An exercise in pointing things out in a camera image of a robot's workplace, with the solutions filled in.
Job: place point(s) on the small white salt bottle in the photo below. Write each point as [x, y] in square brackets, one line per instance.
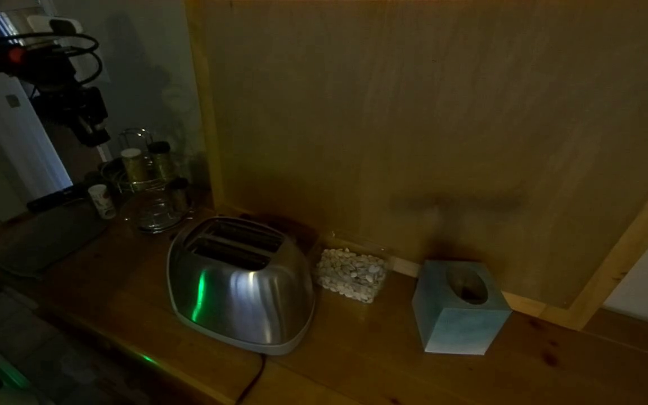
[101, 201]

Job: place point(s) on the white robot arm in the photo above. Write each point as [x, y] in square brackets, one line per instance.
[1, 19]

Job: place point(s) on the blue cube tissue box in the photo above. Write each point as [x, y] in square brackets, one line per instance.
[460, 306]

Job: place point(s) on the large wooden board panel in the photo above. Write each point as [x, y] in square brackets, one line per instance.
[443, 136]

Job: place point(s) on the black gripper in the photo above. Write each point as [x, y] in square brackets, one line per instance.
[79, 108]

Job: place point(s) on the brown container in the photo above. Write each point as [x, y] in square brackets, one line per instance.
[133, 168]

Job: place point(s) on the dark-lidded spice jar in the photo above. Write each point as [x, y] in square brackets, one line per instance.
[160, 159]

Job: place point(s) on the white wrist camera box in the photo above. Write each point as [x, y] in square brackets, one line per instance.
[55, 26]

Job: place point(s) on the black flat tray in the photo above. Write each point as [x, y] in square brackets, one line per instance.
[38, 237]

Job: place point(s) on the stainless steel toaster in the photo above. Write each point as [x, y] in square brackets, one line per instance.
[239, 283]

